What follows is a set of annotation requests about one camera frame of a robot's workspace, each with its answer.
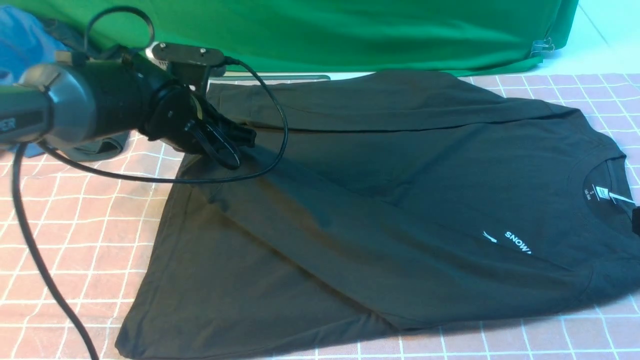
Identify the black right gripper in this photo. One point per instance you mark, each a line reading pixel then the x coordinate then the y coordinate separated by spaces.
pixel 635 220

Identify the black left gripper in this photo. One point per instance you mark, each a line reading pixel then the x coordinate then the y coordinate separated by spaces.
pixel 175 116

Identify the dark gray long-sleeve top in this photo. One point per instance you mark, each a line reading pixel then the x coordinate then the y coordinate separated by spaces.
pixel 405 200

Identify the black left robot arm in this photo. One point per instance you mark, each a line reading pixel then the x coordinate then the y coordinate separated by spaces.
pixel 77 100

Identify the green backdrop cloth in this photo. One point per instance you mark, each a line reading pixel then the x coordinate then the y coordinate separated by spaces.
pixel 462 37

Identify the pink white-checked tablecloth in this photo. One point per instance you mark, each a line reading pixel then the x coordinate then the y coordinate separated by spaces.
pixel 96 236

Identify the dark crumpled garment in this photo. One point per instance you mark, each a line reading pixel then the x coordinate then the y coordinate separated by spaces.
pixel 72 40

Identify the metal binder clip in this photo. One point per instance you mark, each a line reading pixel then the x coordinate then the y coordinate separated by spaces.
pixel 541 46

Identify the blue crumpled garment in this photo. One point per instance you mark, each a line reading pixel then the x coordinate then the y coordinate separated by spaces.
pixel 27 64

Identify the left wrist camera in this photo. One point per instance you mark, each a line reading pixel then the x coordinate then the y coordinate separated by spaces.
pixel 192 65

